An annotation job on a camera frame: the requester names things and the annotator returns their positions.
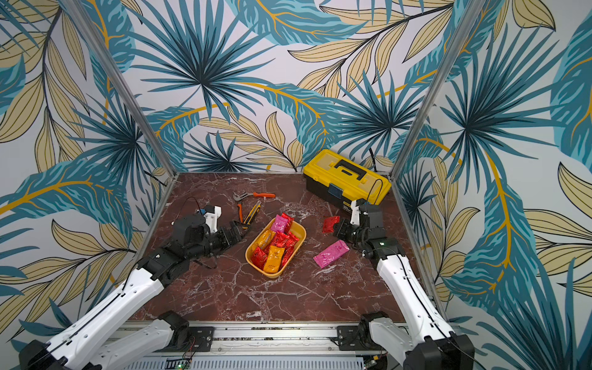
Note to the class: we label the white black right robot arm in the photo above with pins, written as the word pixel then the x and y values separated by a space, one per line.
pixel 428 341

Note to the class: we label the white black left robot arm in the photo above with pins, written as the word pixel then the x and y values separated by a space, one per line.
pixel 84 344

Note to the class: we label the crumpled red tea bag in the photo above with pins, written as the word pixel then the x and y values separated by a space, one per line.
pixel 289 251

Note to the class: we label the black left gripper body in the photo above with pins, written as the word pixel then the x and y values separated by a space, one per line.
pixel 210 244

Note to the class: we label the yellow black utility knife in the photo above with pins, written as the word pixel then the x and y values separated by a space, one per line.
pixel 253 213

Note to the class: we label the red tea bag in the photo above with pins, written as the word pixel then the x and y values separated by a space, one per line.
pixel 282 240
pixel 259 258
pixel 329 224
pixel 289 251

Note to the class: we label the aluminium front rail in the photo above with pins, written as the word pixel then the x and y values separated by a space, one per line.
pixel 285 345

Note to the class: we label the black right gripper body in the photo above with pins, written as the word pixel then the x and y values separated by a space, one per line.
pixel 347 231

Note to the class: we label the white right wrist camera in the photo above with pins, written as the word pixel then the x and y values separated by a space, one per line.
pixel 355 212

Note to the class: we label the small pink tea bag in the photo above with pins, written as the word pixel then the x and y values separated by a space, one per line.
pixel 281 224

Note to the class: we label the orange yellow tea bag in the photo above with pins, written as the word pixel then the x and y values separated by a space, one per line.
pixel 274 259

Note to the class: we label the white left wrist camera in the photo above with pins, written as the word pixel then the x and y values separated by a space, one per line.
pixel 211 215

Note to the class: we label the orange handled pliers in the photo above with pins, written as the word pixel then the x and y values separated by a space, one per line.
pixel 239 198

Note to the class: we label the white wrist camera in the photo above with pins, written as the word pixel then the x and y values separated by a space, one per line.
pixel 355 212
pixel 211 215

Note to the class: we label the yellow black deli toolbox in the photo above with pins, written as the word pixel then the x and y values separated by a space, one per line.
pixel 340 181

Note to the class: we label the long pink tea bag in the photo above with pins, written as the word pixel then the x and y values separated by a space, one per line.
pixel 331 254

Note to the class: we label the red tea bag in tray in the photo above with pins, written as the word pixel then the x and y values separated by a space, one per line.
pixel 282 240

